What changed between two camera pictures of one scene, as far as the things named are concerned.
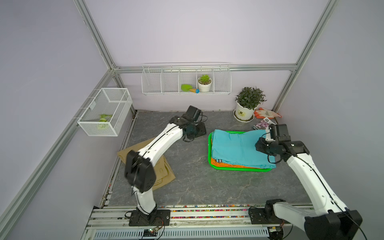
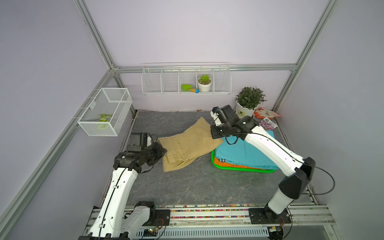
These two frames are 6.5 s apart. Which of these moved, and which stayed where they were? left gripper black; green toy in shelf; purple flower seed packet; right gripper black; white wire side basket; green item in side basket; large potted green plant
Moved: right gripper black; left gripper black
Stayed: large potted green plant; green toy in shelf; green item in side basket; purple flower seed packet; white wire side basket
